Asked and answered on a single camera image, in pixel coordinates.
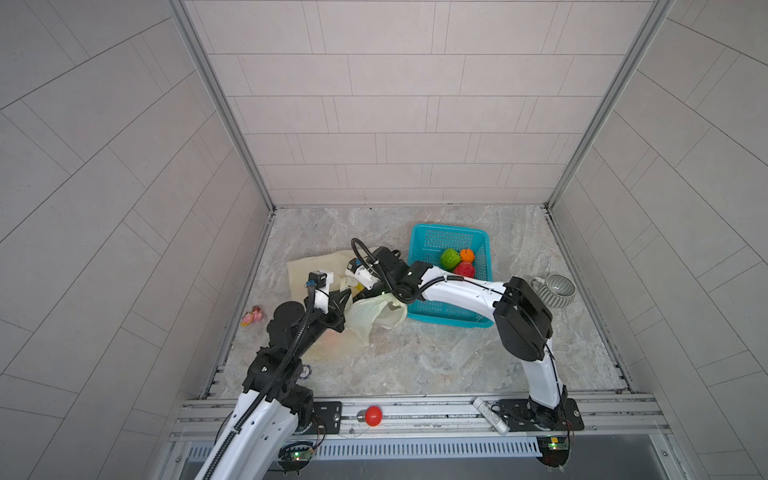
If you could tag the teal plastic basket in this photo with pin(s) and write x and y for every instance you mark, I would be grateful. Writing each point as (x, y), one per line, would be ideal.
(428, 242)

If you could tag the left circuit board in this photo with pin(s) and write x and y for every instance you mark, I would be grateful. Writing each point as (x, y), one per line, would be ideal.
(295, 456)

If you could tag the green fruit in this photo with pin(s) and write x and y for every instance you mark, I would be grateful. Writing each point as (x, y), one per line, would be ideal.
(449, 259)

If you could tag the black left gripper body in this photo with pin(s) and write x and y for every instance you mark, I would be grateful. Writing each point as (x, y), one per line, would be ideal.
(330, 320)

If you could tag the aluminium corner post left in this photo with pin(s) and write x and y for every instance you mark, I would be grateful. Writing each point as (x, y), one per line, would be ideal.
(192, 41)

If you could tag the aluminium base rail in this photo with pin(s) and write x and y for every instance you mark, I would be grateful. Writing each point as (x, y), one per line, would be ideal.
(591, 413)

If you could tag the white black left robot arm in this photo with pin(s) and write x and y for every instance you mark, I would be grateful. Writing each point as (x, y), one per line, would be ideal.
(273, 422)

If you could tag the circuit board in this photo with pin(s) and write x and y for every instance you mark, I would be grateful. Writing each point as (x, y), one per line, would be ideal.
(295, 456)
(555, 451)

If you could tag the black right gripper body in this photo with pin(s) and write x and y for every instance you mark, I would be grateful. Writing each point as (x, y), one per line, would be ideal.
(377, 289)

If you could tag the right circuit board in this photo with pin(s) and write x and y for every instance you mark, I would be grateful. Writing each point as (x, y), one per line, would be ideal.
(555, 451)

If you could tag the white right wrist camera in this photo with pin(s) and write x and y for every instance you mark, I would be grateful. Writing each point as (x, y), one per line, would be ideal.
(363, 275)

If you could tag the ventilation grille strip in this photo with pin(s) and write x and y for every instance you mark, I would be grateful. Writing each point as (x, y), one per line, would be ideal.
(427, 448)

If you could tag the pink small toy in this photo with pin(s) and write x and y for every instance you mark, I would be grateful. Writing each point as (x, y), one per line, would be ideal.
(255, 314)

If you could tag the red fruit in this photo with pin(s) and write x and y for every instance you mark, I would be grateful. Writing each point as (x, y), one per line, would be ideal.
(465, 269)

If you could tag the small orange fruit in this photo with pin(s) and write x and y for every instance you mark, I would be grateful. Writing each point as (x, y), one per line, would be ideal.
(467, 255)

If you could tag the red emergency stop button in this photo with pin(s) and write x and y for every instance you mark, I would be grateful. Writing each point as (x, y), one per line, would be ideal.
(371, 416)

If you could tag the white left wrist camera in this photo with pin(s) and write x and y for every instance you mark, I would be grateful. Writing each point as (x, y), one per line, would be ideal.
(318, 285)

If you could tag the aluminium corner post right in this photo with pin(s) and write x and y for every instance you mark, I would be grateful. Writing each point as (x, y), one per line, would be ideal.
(648, 30)

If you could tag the white label block on rail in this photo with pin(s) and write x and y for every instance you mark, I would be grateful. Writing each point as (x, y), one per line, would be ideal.
(490, 416)

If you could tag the translucent cream plastic bag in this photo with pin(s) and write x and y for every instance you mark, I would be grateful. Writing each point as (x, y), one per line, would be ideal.
(361, 317)

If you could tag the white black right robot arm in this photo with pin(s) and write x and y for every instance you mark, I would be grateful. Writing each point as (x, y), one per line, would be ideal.
(522, 320)

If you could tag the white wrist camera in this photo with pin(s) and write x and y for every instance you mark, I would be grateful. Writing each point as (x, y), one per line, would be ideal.
(318, 285)
(363, 275)

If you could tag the aluminium corner post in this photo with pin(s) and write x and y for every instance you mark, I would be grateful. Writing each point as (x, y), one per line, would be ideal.
(192, 41)
(648, 30)

